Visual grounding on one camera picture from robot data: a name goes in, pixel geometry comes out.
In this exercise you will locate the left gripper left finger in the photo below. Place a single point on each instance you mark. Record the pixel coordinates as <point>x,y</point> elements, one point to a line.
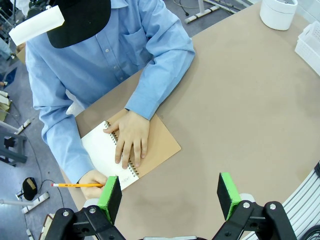
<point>110,197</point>

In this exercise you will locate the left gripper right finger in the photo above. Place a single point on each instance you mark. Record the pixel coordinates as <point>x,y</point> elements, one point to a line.
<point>228,195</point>

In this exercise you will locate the yellow pencil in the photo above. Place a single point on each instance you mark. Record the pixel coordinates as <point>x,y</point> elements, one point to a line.
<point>75,185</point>

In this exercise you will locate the spiral notebook kraft cover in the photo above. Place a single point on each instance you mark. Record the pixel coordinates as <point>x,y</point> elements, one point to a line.
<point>160,142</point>

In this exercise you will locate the person's left forearm blue sleeve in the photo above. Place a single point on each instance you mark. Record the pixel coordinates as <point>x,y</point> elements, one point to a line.
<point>155,85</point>

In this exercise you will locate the person's right forearm blue sleeve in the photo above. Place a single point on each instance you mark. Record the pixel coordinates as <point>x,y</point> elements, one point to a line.
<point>62,145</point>

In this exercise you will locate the person's right hand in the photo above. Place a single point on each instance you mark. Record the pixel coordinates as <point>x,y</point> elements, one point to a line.
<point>91,178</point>

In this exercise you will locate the person's left hand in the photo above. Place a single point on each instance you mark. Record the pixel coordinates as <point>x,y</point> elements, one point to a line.
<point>132,130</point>

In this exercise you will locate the white desk leg foot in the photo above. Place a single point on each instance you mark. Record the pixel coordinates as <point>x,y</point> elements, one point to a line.
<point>200,15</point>
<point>23,126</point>
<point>37,200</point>

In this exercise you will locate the black round floor object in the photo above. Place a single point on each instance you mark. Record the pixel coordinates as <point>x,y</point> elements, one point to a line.
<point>30,192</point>

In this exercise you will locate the grey step stool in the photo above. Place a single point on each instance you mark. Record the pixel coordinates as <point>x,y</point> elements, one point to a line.
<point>12,157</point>

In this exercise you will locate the person torso blue shirt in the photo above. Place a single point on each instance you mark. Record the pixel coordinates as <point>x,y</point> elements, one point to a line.
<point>95,62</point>

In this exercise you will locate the white perforated plastic basket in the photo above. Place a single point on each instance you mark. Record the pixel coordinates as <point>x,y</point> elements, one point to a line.
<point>310,47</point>

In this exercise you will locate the black baseball cap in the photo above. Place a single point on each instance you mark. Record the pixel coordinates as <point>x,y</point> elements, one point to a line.
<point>80,20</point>

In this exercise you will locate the white round lidded bin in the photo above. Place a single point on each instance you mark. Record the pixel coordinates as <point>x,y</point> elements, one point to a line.
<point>277,15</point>

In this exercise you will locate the white rectangular block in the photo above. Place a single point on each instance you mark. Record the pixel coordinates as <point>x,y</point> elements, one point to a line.
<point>37,25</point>

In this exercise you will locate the grey ribbed aluminium rail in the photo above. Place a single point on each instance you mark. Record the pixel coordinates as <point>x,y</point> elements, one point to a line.
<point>305,195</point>

